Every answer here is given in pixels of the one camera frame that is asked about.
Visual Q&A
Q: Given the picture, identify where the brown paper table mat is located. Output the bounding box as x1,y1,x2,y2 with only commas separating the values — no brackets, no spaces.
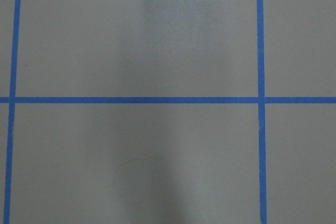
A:
1,0,335,223

